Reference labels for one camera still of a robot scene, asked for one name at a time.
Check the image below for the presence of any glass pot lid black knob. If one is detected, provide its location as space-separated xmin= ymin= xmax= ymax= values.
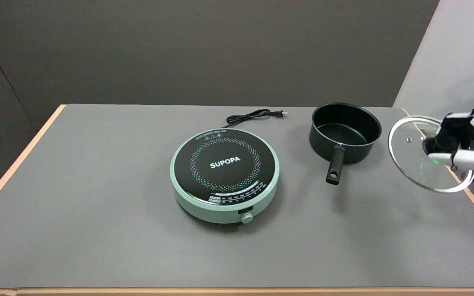
xmin=388 ymin=116 xmax=474 ymax=194

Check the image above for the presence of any green round induction cooker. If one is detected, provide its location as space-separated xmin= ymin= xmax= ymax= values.
xmin=170 ymin=128 xmax=280 ymax=224

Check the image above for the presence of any black pot with handle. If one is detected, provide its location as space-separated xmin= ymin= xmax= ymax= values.
xmin=309 ymin=102 xmax=382 ymax=186

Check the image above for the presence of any black power cord with plug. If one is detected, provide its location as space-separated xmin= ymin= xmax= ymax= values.
xmin=221 ymin=109 xmax=288 ymax=129

